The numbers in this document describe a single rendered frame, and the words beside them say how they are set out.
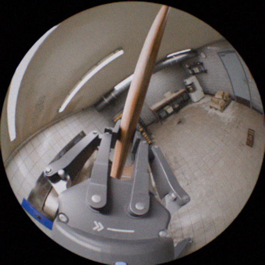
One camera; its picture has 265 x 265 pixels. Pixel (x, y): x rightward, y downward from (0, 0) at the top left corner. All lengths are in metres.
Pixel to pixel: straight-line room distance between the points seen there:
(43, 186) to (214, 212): 2.59
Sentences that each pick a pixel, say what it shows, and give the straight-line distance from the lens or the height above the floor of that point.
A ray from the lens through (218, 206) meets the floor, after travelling 2.03.
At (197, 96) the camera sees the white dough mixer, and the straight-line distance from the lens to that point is 5.26.
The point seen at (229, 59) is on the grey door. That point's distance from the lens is 4.10.
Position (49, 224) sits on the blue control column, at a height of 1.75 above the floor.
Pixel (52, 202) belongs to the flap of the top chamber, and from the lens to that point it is 1.32.
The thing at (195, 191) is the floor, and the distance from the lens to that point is 2.08.
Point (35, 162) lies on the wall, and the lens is 1.37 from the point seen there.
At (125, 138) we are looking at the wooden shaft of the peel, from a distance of 0.16.
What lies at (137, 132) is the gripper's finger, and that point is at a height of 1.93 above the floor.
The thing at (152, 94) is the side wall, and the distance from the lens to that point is 5.25.
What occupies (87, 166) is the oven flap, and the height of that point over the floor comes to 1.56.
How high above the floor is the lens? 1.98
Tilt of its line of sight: 19 degrees down
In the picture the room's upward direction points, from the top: 38 degrees counter-clockwise
